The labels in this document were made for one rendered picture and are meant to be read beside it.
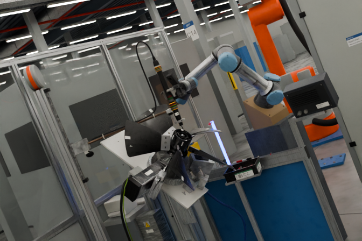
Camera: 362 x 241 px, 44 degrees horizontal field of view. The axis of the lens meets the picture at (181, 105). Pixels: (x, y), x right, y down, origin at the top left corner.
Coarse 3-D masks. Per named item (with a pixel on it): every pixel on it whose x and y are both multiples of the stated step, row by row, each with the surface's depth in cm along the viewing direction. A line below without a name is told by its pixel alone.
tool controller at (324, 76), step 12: (324, 72) 265; (288, 84) 278; (300, 84) 268; (312, 84) 261; (324, 84) 258; (288, 96) 270; (300, 96) 267; (312, 96) 264; (324, 96) 261; (336, 96) 266; (300, 108) 271; (312, 108) 268; (324, 108) 265
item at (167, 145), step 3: (162, 135) 267; (165, 135) 268; (162, 138) 267; (168, 138) 269; (162, 141) 267; (168, 141) 269; (162, 144) 267; (165, 144) 268; (168, 144) 269; (162, 147) 266; (168, 147) 268; (165, 150) 267; (168, 150) 268
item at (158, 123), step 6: (156, 108) 294; (162, 108) 293; (168, 108) 292; (144, 114) 291; (162, 114) 288; (150, 120) 287; (156, 120) 286; (162, 120) 284; (168, 120) 283; (150, 126) 284; (156, 126) 283; (162, 126) 281; (168, 126) 280; (162, 132) 279
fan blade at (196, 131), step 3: (192, 129) 304; (195, 129) 303; (198, 129) 301; (201, 129) 299; (204, 129) 298; (207, 129) 297; (210, 129) 297; (213, 129) 297; (192, 132) 295; (195, 132) 289; (198, 132) 285; (201, 132) 285; (204, 132) 284; (207, 132) 285
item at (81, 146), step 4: (80, 140) 276; (84, 140) 275; (72, 144) 275; (76, 144) 275; (80, 144) 275; (84, 144) 275; (72, 148) 276; (76, 148) 275; (80, 148) 275; (84, 148) 275; (88, 148) 275; (76, 152) 275; (80, 152) 275
